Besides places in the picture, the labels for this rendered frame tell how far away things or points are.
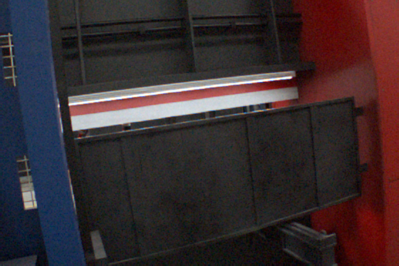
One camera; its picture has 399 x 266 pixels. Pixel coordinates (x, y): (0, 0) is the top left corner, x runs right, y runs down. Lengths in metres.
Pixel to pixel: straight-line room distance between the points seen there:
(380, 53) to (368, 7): 0.20
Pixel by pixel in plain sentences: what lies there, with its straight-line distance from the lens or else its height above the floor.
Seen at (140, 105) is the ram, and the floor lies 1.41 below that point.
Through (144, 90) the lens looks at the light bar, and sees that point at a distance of 1.47.
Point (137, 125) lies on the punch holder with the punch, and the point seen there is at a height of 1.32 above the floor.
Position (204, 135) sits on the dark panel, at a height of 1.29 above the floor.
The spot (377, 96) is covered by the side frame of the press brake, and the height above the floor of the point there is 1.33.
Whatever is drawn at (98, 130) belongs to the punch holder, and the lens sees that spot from 1.65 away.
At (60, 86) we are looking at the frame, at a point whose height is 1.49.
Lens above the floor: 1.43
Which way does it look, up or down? 3 degrees down
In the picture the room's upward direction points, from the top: 7 degrees counter-clockwise
